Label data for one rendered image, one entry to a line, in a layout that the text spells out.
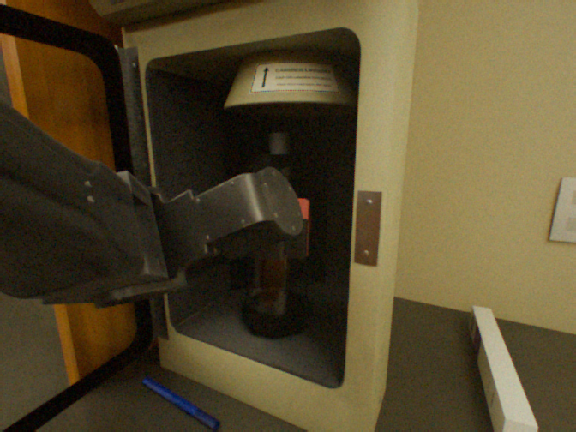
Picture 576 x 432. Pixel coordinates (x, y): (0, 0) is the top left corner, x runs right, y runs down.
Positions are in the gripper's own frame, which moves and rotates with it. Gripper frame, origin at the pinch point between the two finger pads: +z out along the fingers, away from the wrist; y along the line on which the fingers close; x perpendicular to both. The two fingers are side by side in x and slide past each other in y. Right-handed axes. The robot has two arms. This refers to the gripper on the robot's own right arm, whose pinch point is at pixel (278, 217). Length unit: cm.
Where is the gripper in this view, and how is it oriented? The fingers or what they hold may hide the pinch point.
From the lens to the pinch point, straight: 43.6
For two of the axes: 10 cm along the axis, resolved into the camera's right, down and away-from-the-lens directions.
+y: -9.2, -0.7, 3.9
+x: -0.1, 9.9, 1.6
